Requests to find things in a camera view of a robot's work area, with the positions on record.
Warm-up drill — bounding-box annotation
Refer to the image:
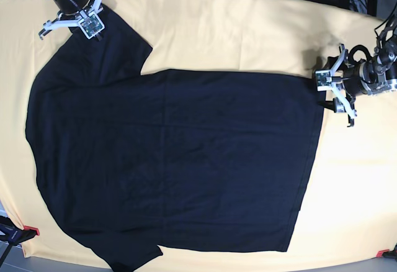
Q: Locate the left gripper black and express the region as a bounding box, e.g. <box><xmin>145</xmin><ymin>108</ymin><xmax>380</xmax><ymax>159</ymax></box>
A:
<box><xmin>329</xmin><ymin>43</ymin><xmax>377</xmax><ymax>128</ymax></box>

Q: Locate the dark navy T-shirt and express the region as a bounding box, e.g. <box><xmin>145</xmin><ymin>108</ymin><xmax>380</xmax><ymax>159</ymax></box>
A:
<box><xmin>25</xmin><ymin>9</ymin><xmax>324</xmax><ymax>271</ymax></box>

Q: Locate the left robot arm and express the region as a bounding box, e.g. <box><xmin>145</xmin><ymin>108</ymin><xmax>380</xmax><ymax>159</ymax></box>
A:
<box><xmin>319</xmin><ymin>14</ymin><xmax>396</xmax><ymax>127</ymax></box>

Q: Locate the yellow table cloth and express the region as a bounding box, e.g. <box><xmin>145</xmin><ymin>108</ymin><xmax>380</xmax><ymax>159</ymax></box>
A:
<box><xmin>1</xmin><ymin>0</ymin><xmax>396</xmax><ymax>271</ymax></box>

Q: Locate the right red-black table clamp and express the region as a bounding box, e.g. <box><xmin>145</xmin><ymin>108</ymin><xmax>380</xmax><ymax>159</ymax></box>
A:
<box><xmin>376</xmin><ymin>245</ymin><xmax>397</xmax><ymax>260</ymax></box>

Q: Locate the red-black table clamp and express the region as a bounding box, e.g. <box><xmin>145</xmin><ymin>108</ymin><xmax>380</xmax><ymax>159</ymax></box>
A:
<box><xmin>1</xmin><ymin>216</ymin><xmax>40</xmax><ymax>266</ymax></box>
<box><xmin>376</xmin><ymin>245</ymin><xmax>397</xmax><ymax>260</ymax></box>

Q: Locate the left red-black table clamp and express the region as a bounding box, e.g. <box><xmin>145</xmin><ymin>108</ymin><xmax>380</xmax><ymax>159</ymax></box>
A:
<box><xmin>1</xmin><ymin>216</ymin><xmax>40</xmax><ymax>266</ymax></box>

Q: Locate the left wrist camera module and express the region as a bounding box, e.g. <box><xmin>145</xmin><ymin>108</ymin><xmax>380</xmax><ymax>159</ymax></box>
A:
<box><xmin>314</xmin><ymin>70</ymin><xmax>332</xmax><ymax>92</ymax></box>

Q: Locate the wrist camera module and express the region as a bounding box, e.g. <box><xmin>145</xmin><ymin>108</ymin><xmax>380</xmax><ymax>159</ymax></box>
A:
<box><xmin>78</xmin><ymin>13</ymin><xmax>105</xmax><ymax>39</ymax></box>
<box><xmin>314</xmin><ymin>70</ymin><xmax>332</xmax><ymax>92</ymax></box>

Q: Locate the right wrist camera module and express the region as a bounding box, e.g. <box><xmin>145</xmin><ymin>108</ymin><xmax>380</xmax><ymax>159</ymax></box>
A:
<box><xmin>78</xmin><ymin>13</ymin><xmax>105</xmax><ymax>39</ymax></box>

